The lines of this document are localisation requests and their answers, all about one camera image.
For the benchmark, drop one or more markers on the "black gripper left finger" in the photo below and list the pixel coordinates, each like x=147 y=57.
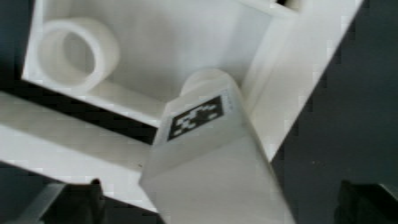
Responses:
x=67 y=204

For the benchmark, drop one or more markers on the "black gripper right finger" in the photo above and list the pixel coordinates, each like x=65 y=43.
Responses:
x=366 y=204

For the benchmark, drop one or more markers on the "white chair leg with tag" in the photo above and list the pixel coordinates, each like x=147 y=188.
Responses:
x=207 y=178

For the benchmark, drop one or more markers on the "white chair seat part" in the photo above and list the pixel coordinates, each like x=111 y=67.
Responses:
x=117 y=48

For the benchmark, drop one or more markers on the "white U-shaped boundary frame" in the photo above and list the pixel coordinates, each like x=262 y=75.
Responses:
x=69 y=150

